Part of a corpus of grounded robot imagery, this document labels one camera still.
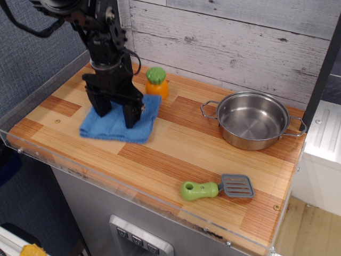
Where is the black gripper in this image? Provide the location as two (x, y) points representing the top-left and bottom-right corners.
(82, 52), (145, 129)

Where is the blue cloth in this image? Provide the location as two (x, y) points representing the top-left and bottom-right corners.
(79, 94), (161, 144)

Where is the orange toy carrot green top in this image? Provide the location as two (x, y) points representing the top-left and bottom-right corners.
(145, 67), (169, 99)

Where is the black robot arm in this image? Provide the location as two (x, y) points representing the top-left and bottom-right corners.
(32, 1), (145, 128)

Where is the clear acrylic table guard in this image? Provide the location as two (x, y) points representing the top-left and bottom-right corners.
(1, 53), (305, 255)

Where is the silver dispenser button panel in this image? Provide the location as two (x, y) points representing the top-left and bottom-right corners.
(109, 215), (174, 256)

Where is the stainless steel pot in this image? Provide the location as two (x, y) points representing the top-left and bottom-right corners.
(200, 91), (307, 151)

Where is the yellow object bottom left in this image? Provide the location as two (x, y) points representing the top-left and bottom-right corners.
(19, 244), (46, 256)

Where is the white ribbed box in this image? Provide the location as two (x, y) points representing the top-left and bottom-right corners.
(291, 100), (340, 215)

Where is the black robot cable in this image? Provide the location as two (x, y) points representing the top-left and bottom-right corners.
(0, 0), (66, 38)

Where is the toy spatula green handle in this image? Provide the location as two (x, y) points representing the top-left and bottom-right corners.
(180, 174), (255, 201)

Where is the dark right upright post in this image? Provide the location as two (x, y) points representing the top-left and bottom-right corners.
(303, 17), (340, 130)

